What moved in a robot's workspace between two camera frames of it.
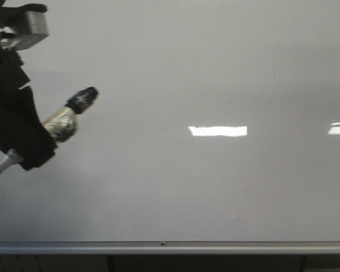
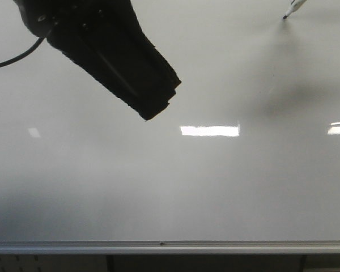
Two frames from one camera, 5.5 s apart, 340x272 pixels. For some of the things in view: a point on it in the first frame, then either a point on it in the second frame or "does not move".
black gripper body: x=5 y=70 → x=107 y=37
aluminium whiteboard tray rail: x=169 y=247 does not move
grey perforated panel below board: x=47 y=262 does not move
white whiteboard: x=216 y=120 does not move
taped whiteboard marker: x=61 y=123 → x=294 y=5
